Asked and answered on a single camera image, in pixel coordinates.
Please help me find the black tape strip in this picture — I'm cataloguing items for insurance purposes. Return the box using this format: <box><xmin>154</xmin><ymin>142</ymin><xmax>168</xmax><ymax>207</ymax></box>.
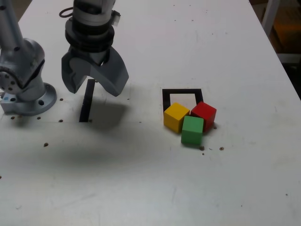
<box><xmin>79</xmin><ymin>79</ymin><xmax>96</xmax><ymax>123</ymax></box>

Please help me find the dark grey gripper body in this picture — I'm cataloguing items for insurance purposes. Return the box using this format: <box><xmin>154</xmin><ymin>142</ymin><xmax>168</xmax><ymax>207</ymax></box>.
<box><xmin>70</xmin><ymin>46</ymin><xmax>111</xmax><ymax>70</ymax></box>

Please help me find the green cube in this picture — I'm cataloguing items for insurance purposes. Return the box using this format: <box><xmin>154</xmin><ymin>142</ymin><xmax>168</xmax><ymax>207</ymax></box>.
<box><xmin>181</xmin><ymin>115</ymin><xmax>204</xmax><ymax>146</ymax></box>

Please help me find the white cable plug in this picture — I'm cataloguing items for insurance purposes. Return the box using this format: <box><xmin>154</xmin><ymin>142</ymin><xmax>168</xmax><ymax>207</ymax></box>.
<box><xmin>112</xmin><ymin>10</ymin><xmax>121</xmax><ymax>26</ymax></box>

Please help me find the brown cardboard box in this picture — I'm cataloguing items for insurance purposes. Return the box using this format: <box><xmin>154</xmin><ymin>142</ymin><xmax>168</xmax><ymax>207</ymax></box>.
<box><xmin>272</xmin><ymin>16</ymin><xmax>301</xmax><ymax>53</ymax></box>

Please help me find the black tape square outline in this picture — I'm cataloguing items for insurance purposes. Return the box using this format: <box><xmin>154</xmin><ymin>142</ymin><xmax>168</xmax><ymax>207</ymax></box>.
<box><xmin>162</xmin><ymin>88</ymin><xmax>204</xmax><ymax>114</ymax></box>

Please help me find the white metal shelf frame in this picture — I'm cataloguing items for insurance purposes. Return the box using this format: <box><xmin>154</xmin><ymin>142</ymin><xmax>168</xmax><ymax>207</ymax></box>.
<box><xmin>261</xmin><ymin>0</ymin><xmax>301</xmax><ymax>64</ymax></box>

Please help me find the red cube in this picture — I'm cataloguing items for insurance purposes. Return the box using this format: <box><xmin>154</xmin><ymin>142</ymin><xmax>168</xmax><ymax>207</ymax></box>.
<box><xmin>190</xmin><ymin>101</ymin><xmax>217</xmax><ymax>133</ymax></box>

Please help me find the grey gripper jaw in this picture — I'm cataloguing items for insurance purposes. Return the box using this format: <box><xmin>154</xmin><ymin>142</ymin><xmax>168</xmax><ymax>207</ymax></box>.
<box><xmin>70</xmin><ymin>47</ymin><xmax>130</xmax><ymax>98</ymax></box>
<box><xmin>61</xmin><ymin>48</ymin><xmax>92</xmax><ymax>95</ymax></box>

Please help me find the yellow cube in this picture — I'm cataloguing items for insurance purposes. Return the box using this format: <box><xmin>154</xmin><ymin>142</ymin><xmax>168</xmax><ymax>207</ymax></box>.
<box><xmin>164</xmin><ymin>102</ymin><xmax>190</xmax><ymax>134</ymax></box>

